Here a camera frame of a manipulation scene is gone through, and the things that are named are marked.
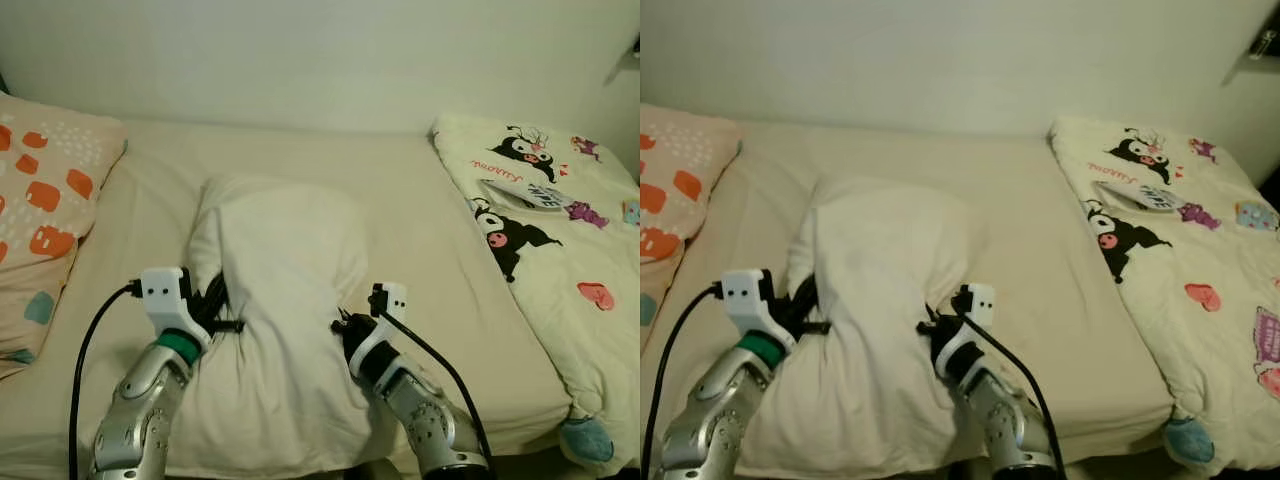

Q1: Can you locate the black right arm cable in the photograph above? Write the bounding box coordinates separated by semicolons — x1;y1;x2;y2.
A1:
965;315;1067;471
378;312;493;471

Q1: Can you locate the bed with cream sheet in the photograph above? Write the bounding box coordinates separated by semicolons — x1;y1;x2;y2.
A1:
0;120;641;480
640;120;1280;480

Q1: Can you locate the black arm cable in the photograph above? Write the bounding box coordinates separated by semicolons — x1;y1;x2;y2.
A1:
68;283;143;480
641;283;723;480
378;312;493;471
965;315;1067;471

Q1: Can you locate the plain cream pillow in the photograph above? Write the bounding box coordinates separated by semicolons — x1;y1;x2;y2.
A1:
165;175;401;477
745;175;1001;479

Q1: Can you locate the pink pillow with orange patches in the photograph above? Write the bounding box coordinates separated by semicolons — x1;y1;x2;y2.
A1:
640;103;743;351
0;92;129;381

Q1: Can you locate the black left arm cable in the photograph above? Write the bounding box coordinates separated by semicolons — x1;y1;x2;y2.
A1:
641;283;723;480
68;283;143;480

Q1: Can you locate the cream cartoon print quilt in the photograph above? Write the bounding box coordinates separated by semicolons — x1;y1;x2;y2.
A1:
1050;115;1280;471
432;112;641;471

